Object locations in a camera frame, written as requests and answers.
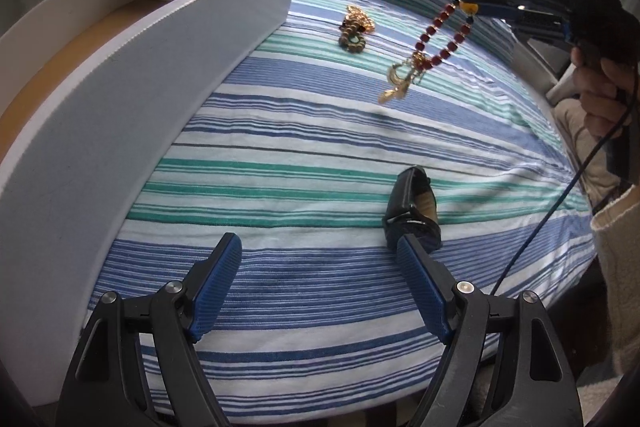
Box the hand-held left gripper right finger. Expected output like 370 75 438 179
395 234 583 427

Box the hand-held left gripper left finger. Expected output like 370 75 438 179
57 232 244 427

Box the red bead necklace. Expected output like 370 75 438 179
377 0 479 106

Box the long white cardboard box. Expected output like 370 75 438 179
0 0 304 409

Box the person's right hand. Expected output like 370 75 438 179
571 47 639 140

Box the person's beige trouser leg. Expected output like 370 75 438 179
549 99 627 214

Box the blue green striped bed sheet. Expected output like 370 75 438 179
92 0 602 414

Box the black cable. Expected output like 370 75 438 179
490 66 640 298

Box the brown bead bracelet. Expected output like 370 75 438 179
337 18 370 54

